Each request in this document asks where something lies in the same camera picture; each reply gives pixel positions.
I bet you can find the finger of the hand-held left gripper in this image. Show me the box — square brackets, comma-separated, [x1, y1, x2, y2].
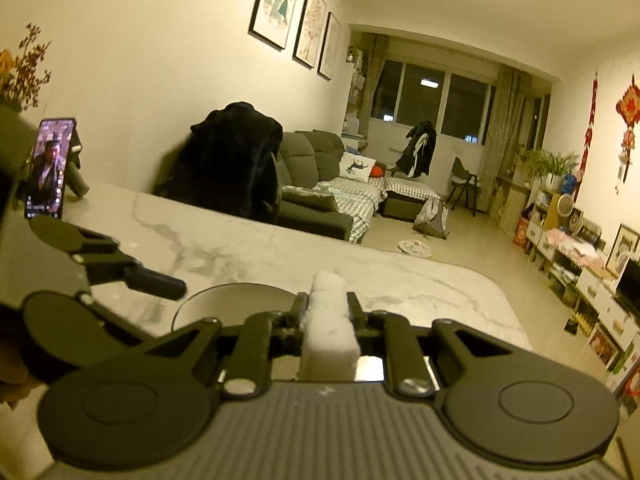
[77, 293, 152, 344]
[75, 229, 188, 302]

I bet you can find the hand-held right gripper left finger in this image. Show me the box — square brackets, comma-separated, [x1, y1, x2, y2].
[145, 291, 311, 401]

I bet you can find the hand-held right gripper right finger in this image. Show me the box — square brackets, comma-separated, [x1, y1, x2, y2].
[346, 291, 531, 401]

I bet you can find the white sponge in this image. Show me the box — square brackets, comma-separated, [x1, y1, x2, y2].
[299, 271, 362, 381]

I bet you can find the yellow bowl white inside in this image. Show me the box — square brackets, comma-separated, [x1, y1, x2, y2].
[171, 283, 300, 337]

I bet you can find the plaid sofa cover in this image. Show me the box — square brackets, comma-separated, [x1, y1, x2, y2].
[282, 176, 441, 243]

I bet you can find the grey white bag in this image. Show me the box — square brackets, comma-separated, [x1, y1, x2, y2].
[411, 200, 450, 241]

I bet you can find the black phone stand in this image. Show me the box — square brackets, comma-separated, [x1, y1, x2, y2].
[62, 130, 91, 198]

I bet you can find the black coat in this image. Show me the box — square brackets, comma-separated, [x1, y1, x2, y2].
[152, 102, 283, 223]

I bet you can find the black smartphone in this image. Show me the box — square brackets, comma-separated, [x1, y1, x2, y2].
[25, 118, 77, 220]

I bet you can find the white deer print pillow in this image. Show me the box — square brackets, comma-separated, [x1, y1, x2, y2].
[340, 151, 377, 181]

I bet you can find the grey sofa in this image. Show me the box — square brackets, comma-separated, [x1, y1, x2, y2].
[275, 130, 443, 243]

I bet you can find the dark wooden chair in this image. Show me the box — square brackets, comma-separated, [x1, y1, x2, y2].
[447, 156, 481, 218]

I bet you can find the black and white jacket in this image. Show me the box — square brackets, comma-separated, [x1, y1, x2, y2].
[395, 121, 438, 178]

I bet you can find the wooden shelf unit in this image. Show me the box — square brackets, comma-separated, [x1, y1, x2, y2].
[495, 175, 538, 236]

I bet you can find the pink cloth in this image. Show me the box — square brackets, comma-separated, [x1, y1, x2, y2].
[545, 229, 608, 271]

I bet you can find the large window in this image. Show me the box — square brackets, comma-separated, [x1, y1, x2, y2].
[372, 60, 498, 146]

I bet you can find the white low cabinet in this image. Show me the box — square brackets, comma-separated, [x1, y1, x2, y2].
[525, 205, 640, 391]

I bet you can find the potted green plant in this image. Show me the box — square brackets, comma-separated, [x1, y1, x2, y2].
[520, 147, 581, 193]

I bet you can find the orange flower bouquet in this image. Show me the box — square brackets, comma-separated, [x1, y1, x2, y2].
[0, 22, 53, 111]

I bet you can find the framed portrait picture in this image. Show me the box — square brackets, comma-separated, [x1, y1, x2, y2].
[605, 224, 640, 273]

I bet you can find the framed pink tree print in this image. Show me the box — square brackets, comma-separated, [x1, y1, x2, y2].
[292, 0, 328, 69]

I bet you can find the framed teal plant print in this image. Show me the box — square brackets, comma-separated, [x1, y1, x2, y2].
[248, 0, 304, 52]

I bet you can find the red knot ornament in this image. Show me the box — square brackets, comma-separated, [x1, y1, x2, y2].
[615, 75, 640, 193]

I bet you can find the framed pale wall print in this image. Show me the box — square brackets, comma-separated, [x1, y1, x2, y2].
[317, 11, 342, 82]

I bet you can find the red chili string ornament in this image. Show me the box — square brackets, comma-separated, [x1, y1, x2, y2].
[572, 72, 600, 203]

